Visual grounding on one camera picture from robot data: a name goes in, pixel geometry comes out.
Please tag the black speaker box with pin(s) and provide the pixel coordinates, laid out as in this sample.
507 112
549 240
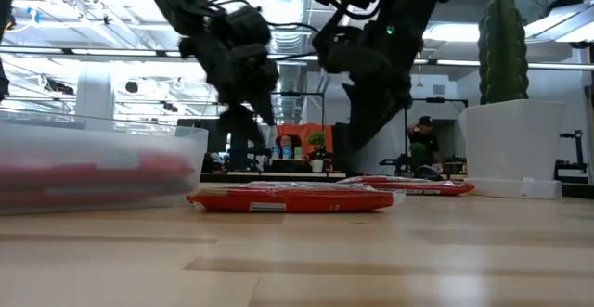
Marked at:
239 156

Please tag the white square plant pot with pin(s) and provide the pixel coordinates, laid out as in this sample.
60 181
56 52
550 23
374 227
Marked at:
510 144

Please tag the clear plastic bin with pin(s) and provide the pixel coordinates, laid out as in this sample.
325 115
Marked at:
199 158

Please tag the silver ceiling duct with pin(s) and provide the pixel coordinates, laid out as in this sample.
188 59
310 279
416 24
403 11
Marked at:
290 5

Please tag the black monitor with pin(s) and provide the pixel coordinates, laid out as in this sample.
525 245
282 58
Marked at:
213 140

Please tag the person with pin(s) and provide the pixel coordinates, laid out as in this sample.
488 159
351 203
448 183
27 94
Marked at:
287 144
424 140

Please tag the small plant in white pot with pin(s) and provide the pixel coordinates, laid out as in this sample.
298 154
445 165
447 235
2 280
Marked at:
318 140

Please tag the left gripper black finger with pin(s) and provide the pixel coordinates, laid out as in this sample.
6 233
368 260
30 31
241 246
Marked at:
267 105
239 126

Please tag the dark grey panel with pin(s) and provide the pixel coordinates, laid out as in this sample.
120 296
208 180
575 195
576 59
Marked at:
342 158

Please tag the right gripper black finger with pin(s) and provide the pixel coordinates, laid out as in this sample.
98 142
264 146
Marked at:
371 112

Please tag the horizontal metal rig bar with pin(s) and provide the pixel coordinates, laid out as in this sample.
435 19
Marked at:
116 52

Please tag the white pillar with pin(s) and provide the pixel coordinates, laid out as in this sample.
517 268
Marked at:
95 93

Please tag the green cactus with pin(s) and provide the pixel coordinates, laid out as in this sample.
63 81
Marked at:
503 52

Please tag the black background robot arm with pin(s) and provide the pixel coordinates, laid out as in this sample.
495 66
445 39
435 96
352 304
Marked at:
578 149

